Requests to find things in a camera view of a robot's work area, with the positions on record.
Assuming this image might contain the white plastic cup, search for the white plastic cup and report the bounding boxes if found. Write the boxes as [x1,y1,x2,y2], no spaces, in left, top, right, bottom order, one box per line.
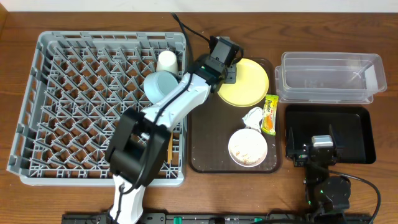
[156,50,178,75]

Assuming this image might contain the light blue bowl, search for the light blue bowl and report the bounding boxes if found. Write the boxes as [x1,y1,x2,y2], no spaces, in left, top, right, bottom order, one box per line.
[144,71,178,104]

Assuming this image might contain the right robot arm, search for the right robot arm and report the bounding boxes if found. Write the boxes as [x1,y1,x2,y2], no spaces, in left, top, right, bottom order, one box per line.
[286,126,351,222]

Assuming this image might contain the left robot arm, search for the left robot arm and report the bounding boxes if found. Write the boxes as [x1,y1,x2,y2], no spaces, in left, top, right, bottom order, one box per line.
[105,37,244,223]

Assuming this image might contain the grey plastic dishwasher rack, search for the grey plastic dishwasher rack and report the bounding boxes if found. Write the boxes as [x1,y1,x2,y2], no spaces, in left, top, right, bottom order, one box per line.
[7,31,186,187]

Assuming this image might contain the black plastic tray bin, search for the black plastic tray bin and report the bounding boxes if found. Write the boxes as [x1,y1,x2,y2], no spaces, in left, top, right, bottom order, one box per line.
[285,105,376,164]

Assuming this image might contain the yellow plate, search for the yellow plate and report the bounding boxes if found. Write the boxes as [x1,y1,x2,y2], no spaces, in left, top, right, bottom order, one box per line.
[218,58,269,107]

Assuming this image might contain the yellow snack wrapper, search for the yellow snack wrapper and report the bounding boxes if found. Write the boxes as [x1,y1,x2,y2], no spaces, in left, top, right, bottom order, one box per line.
[261,95,279,136]

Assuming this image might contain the crumpled white tissue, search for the crumpled white tissue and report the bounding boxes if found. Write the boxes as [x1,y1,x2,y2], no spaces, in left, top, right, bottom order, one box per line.
[242,107,264,133]

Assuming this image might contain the white bowl with food scraps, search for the white bowl with food scraps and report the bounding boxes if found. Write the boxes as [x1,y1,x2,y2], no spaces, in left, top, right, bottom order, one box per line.
[228,128,268,167]

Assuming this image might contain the clear plastic bin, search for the clear plastic bin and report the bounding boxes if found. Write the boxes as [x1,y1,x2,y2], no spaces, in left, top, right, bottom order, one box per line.
[274,52,387,104]

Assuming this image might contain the dark brown serving tray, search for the dark brown serving tray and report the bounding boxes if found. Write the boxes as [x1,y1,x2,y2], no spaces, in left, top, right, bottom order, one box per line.
[187,58,283,174]

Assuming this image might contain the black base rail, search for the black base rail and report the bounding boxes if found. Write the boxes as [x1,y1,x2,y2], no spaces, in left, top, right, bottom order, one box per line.
[61,212,373,224]

